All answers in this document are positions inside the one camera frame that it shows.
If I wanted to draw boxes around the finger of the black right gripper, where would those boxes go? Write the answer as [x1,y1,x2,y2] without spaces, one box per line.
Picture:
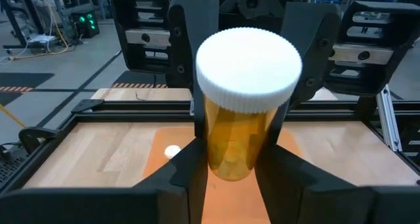
[268,2,342,146]
[166,0,220,140]

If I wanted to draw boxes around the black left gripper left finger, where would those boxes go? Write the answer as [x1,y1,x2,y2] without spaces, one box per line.
[0,138,210,224]

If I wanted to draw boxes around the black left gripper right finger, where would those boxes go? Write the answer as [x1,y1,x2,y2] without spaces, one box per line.
[254,144,420,224]

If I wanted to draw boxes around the wide amber pill bottle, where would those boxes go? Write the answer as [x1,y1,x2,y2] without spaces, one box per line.
[196,26,303,182]

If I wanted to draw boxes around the orange translucent plastic bin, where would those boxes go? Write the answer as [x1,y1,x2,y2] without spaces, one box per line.
[141,125,305,224]

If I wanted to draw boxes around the black floor mat orange stripes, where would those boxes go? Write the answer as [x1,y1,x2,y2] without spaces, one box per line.
[110,70,169,89]
[0,72,56,93]
[0,91,14,107]

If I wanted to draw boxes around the computer tower green lights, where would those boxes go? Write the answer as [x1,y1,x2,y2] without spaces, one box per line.
[70,9,101,40]

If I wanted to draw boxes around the silver aluminium profile bar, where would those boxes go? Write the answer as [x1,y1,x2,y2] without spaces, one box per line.
[375,83,404,152]

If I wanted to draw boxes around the black keyboard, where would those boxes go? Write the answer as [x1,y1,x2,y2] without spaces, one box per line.
[0,141,32,185]

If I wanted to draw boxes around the black aluminium table frame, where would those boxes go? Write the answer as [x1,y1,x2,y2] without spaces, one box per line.
[0,97,420,194]

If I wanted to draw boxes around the black frame clip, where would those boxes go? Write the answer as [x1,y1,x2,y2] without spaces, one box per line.
[18,126,60,154]

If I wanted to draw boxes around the yellow hanging cable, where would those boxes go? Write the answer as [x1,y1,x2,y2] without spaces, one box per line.
[0,102,26,129]

